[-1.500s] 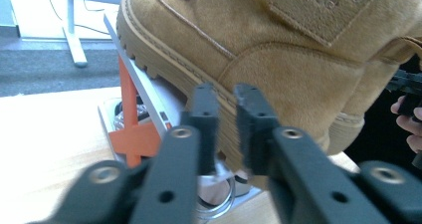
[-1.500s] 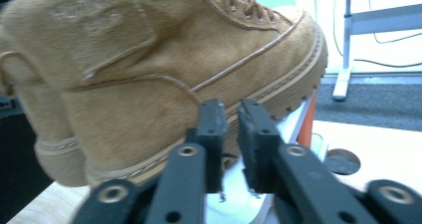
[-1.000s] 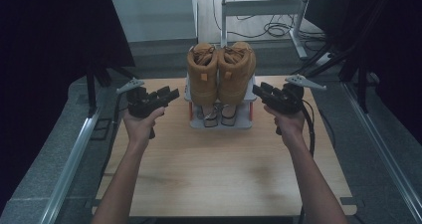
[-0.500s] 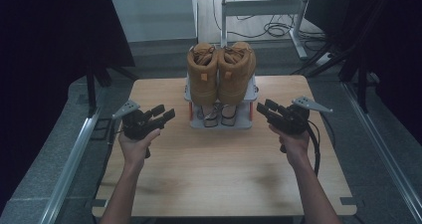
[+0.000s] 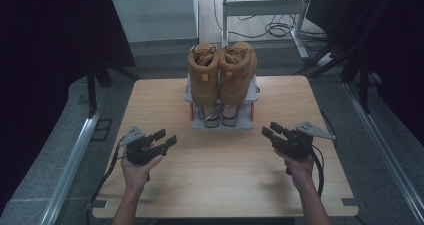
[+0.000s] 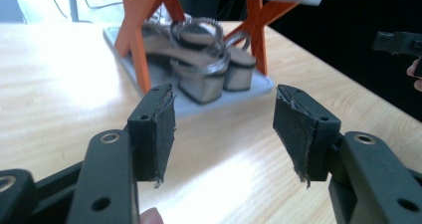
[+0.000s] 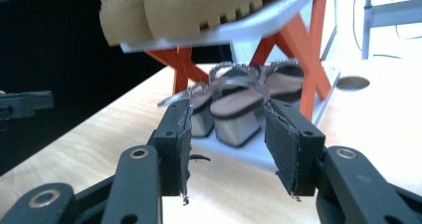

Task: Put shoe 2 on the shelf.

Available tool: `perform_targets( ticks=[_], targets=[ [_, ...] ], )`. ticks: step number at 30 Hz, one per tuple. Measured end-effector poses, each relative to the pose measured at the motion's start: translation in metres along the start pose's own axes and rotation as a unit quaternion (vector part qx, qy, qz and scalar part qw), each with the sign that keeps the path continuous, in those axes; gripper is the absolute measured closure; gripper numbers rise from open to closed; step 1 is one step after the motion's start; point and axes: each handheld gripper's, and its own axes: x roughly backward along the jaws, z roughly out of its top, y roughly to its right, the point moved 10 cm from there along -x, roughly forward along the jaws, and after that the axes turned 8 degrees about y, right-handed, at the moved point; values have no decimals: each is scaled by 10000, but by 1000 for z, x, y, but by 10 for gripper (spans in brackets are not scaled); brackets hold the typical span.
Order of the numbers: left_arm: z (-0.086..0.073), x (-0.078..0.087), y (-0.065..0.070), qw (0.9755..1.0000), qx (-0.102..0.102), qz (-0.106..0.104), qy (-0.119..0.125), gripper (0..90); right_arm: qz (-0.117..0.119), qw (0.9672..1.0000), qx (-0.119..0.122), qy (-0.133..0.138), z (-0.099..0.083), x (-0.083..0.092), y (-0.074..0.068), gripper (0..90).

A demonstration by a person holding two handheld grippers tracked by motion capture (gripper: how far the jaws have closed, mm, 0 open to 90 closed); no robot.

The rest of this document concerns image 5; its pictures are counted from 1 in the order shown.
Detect right hand-held gripper cable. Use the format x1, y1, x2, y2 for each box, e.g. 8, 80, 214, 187
309, 144, 326, 199

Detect person's left hand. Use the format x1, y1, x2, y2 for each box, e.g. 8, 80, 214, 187
120, 146, 165, 193

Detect white metal desk frame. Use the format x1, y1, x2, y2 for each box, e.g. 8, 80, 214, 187
220, 0, 315, 61

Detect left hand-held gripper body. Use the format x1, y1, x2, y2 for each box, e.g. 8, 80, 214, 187
117, 125, 165, 167

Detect dark curtain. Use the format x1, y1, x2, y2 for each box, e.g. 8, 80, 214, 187
305, 0, 424, 146
0, 0, 137, 216

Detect grey partition panel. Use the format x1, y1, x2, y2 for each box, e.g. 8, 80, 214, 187
110, 0, 200, 44

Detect aluminium rail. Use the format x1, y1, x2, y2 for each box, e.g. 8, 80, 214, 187
37, 109, 104, 225
344, 81, 424, 223

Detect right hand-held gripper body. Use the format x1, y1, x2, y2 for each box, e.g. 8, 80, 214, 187
272, 120, 337, 160

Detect black tripod stand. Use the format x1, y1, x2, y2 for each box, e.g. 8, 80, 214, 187
85, 64, 142, 118
292, 41, 374, 115

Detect person's right hand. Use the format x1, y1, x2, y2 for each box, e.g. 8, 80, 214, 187
274, 147, 316, 187

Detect hand-held gripper cable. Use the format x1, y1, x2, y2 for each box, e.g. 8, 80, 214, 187
87, 136, 127, 225
309, 144, 326, 199

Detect left hand-held gripper cable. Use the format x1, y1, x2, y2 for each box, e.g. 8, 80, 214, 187
87, 136, 127, 225

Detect black floor cables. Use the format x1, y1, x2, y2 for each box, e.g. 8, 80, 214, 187
213, 0, 330, 53

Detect white two-tier shoe rack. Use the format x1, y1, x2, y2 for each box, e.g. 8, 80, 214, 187
185, 46, 261, 131

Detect black silver-strap sandal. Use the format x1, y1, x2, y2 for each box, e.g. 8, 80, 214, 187
199, 103, 223, 130
221, 104, 240, 128

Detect tan suede boot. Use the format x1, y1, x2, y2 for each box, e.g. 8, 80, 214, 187
218, 41, 259, 107
187, 42, 221, 107

